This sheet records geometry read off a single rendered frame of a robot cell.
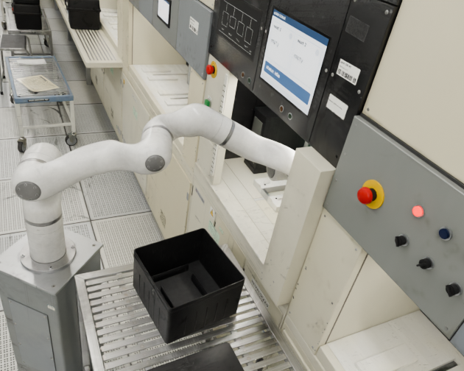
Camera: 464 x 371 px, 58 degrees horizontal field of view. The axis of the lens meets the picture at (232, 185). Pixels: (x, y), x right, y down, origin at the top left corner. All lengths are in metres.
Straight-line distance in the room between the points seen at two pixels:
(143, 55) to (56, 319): 2.03
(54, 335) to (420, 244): 1.33
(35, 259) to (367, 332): 1.15
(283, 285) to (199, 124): 0.56
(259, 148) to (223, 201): 0.52
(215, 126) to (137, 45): 1.93
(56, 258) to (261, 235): 0.76
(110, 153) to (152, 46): 1.91
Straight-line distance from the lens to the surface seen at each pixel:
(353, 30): 1.06
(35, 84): 3.78
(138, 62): 3.17
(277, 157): 1.30
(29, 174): 1.36
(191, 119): 1.25
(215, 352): 1.29
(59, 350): 1.84
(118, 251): 2.76
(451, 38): 0.90
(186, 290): 1.54
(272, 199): 1.80
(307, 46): 1.19
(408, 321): 1.58
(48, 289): 1.57
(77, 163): 1.36
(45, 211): 1.49
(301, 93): 1.21
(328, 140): 1.12
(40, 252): 1.61
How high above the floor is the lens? 1.93
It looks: 34 degrees down
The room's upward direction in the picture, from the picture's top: 11 degrees clockwise
